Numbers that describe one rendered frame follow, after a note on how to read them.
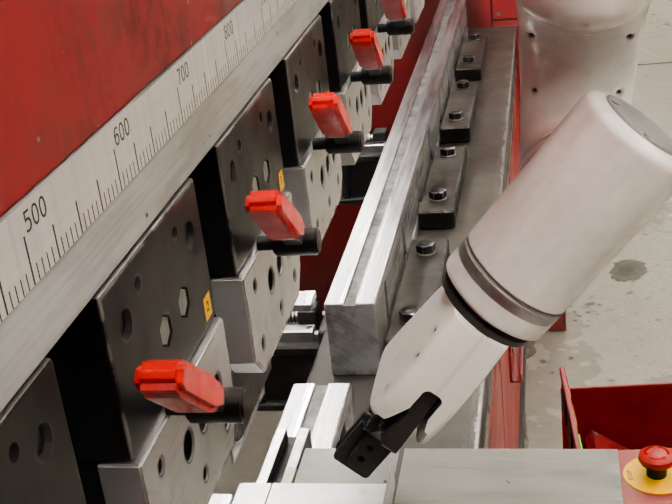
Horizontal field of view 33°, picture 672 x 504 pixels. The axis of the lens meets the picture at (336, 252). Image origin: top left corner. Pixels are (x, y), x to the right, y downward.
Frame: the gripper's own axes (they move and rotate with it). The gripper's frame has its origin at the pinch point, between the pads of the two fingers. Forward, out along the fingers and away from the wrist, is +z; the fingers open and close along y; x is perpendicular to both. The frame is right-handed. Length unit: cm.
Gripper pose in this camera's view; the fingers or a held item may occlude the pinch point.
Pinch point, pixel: (365, 445)
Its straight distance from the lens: 86.7
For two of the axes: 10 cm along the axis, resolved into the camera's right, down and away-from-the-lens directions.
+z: -5.5, 7.2, 4.3
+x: 8.2, 5.6, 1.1
